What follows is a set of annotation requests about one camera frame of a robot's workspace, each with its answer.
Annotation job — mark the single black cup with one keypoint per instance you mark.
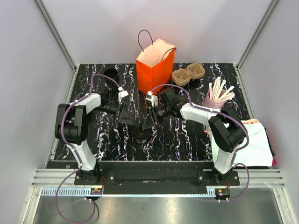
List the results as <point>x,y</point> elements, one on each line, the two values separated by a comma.
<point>141,141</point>

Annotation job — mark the stack of pulp carriers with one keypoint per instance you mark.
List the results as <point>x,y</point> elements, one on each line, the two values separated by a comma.
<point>183,76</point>

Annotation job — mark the single black lid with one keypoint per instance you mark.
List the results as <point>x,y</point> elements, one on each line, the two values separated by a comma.
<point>139,133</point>

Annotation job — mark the pink straw holder cup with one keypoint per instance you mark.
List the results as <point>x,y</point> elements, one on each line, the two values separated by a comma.
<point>212,104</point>

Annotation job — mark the stack of black cups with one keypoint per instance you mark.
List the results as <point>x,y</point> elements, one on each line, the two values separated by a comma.
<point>113,74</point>

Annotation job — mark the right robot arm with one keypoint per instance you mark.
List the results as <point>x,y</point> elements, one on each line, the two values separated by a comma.
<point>227,129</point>

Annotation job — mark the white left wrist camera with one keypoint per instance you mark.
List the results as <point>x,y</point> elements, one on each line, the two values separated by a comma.
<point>121,94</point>

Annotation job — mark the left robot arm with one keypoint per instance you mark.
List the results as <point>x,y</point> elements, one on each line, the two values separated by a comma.
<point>72,128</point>

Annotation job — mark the white folded cloth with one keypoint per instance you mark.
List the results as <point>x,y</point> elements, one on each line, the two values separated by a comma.
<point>256,153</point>

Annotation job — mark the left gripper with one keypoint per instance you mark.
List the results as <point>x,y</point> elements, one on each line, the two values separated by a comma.
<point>122,116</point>

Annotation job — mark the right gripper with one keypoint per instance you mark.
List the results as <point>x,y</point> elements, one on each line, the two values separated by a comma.
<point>150,121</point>

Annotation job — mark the orange paper bag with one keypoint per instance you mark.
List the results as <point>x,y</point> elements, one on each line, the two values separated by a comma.
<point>154,65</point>

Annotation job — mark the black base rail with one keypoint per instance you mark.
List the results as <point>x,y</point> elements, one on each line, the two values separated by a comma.
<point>157,178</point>

